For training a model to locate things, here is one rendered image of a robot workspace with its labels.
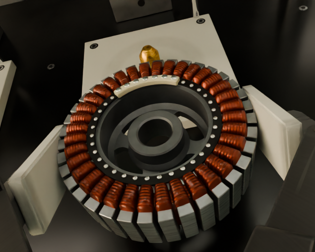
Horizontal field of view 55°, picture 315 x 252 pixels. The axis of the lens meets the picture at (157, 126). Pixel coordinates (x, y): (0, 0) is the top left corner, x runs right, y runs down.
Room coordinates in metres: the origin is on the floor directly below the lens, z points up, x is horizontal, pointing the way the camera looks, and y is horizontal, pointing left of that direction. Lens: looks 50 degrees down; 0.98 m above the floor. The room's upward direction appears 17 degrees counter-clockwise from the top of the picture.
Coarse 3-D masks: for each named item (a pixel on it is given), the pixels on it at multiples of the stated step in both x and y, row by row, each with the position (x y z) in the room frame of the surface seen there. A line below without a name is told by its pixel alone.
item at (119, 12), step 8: (112, 0) 0.36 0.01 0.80; (120, 0) 0.36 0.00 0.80; (128, 0) 0.36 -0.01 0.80; (136, 0) 0.36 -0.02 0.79; (144, 0) 0.36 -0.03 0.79; (152, 0) 0.36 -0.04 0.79; (160, 0) 0.36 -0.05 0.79; (168, 0) 0.36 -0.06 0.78; (112, 8) 0.36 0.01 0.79; (120, 8) 0.36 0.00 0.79; (128, 8) 0.36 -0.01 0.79; (136, 8) 0.36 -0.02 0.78; (144, 8) 0.36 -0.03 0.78; (152, 8) 0.36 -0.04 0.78; (160, 8) 0.36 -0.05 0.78; (168, 8) 0.36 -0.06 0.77; (120, 16) 0.36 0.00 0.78; (128, 16) 0.36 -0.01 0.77; (136, 16) 0.36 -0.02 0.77
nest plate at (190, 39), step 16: (208, 16) 0.30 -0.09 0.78; (128, 32) 0.32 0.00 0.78; (144, 32) 0.31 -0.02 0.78; (160, 32) 0.30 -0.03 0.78; (176, 32) 0.29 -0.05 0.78; (192, 32) 0.28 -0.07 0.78; (208, 32) 0.27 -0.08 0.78; (96, 48) 0.30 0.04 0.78; (112, 48) 0.29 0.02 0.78; (128, 48) 0.29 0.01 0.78; (160, 48) 0.27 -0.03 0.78; (176, 48) 0.26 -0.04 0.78; (192, 48) 0.25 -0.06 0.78; (208, 48) 0.25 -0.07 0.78; (96, 64) 0.27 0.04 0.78; (112, 64) 0.27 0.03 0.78; (128, 64) 0.26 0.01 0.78; (208, 64) 0.22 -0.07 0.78; (224, 64) 0.22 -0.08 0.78; (96, 80) 0.25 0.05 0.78
